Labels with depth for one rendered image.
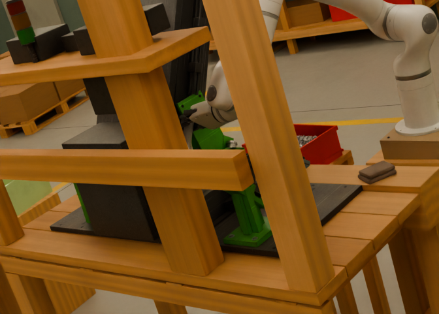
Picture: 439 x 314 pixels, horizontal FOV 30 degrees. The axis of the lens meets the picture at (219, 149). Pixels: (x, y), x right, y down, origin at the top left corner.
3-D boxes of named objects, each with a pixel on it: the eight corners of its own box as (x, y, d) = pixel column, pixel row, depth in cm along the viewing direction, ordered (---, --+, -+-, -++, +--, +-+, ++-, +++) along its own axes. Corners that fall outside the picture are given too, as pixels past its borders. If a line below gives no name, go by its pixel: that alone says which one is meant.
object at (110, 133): (132, 209, 291) (100, 121, 281) (192, 214, 271) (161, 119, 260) (95, 234, 279) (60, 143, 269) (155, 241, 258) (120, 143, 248)
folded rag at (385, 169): (369, 185, 251) (367, 176, 250) (357, 178, 258) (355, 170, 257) (397, 173, 253) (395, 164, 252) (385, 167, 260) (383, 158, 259)
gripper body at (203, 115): (238, 104, 250) (214, 114, 258) (211, 92, 244) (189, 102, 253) (234, 126, 247) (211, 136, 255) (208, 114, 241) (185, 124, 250)
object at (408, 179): (132, 191, 356) (121, 160, 351) (451, 209, 253) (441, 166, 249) (109, 206, 346) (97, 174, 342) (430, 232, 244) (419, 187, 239)
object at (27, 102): (47, 101, 982) (25, 42, 959) (98, 93, 939) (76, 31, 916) (-22, 141, 886) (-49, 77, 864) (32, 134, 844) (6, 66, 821)
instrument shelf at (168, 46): (21, 62, 280) (17, 51, 279) (212, 39, 219) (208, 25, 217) (-39, 90, 264) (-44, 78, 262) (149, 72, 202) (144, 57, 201)
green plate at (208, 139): (214, 152, 276) (185, 97, 274) (230, 146, 270) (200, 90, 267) (192, 167, 268) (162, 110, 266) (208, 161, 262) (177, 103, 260)
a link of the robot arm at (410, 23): (413, 66, 282) (399, -1, 274) (454, 70, 266) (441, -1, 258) (387, 79, 276) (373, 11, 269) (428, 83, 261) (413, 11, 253)
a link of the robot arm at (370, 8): (420, 47, 267) (385, 45, 281) (431, 12, 268) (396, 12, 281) (308, -11, 240) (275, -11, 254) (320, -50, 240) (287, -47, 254)
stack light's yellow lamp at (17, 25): (25, 27, 246) (20, 12, 244) (35, 25, 242) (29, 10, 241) (12, 32, 242) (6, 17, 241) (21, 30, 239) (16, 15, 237)
